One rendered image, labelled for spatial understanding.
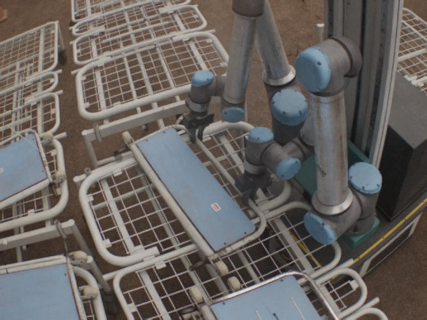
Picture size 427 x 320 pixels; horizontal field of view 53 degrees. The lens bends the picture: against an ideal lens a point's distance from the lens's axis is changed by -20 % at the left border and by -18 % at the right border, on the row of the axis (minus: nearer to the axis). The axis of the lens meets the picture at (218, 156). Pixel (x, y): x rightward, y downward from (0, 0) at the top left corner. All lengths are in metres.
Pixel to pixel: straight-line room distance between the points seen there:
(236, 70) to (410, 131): 0.76
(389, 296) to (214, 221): 1.05
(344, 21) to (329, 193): 0.62
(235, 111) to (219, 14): 2.30
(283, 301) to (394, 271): 0.94
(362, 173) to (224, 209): 0.61
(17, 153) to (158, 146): 0.79
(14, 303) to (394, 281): 1.89
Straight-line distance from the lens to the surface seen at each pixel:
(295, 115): 1.99
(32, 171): 2.42
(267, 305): 1.78
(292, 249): 2.04
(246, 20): 1.77
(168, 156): 2.27
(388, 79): 1.67
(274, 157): 1.81
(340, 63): 1.36
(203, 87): 2.12
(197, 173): 2.19
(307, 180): 2.10
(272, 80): 2.11
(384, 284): 2.52
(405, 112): 2.09
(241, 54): 1.86
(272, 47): 2.00
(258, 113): 3.20
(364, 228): 1.94
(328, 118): 1.42
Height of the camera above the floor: 2.18
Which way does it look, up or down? 47 degrees down
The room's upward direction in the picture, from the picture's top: 6 degrees counter-clockwise
